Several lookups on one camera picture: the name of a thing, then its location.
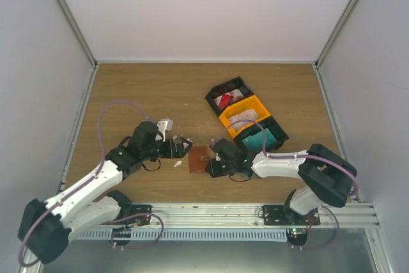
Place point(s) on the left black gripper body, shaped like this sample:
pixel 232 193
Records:
pixel 169 152

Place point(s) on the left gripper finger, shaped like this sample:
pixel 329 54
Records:
pixel 183 144
pixel 181 151

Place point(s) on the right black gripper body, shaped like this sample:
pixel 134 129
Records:
pixel 229 169

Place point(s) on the brown leather card holder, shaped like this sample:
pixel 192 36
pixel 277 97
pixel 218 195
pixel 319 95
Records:
pixel 198 159

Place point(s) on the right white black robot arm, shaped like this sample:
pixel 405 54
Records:
pixel 329 179

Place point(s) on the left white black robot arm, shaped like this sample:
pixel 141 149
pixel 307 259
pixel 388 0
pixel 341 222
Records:
pixel 47 227

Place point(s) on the teal card stack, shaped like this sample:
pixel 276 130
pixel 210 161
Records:
pixel 255 142

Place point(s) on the white patterned card stack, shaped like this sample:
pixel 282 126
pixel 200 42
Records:
pixel 240 119

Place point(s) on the orange card bin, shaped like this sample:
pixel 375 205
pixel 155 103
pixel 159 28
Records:
pixel 249 108

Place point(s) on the red white card stack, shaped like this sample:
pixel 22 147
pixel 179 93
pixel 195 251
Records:
pixel 228 98

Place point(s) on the black three-slot card tray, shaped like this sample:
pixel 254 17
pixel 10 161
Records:
pixel 269 123

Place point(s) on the aluminium mounting rail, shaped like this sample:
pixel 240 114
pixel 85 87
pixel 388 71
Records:
pixel 248 215

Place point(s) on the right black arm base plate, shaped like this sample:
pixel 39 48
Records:
pixel 297 227

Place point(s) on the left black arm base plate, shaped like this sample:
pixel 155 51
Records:
pixel 121 231

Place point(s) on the grey slotted cable duct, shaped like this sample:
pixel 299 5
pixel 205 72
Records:
pixel 174 234

